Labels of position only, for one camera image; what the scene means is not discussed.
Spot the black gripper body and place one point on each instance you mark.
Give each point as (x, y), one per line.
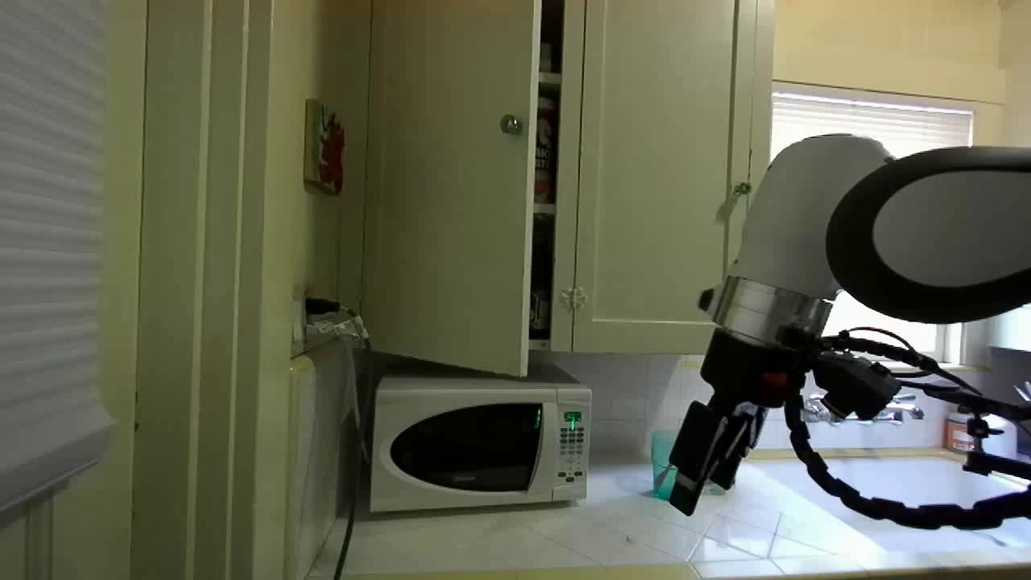
(759, 370)

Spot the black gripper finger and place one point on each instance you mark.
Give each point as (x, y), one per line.
(742, 452)
(699, 454)

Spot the cream cupboard door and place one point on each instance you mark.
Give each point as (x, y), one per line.
(452, 195)
(655, 162)

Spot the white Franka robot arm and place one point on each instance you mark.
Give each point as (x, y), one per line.
(793, 212)

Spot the teal plastic cup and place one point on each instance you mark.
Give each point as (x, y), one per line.
(660, 454)

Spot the white kitchen sink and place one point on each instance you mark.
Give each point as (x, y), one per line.
(921, 484)

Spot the small red can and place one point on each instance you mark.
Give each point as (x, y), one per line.
(956, 436)

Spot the white microwave oven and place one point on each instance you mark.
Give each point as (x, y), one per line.
(472, 446)

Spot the bright window with blind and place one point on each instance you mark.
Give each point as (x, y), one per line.
(921, 123)

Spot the labelled food package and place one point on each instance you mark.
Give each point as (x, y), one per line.
(545, 150)

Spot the crumpled silver foil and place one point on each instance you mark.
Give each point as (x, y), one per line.
(333, 327)

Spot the white door blind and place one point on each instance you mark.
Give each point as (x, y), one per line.
(51, 212)

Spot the black camera on mount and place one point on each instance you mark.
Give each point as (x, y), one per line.
(983, 462)

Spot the cream wall cupboard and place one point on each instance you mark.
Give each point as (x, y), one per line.
(562, 162)

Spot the red wall box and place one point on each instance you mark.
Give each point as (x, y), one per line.
(325, 150)

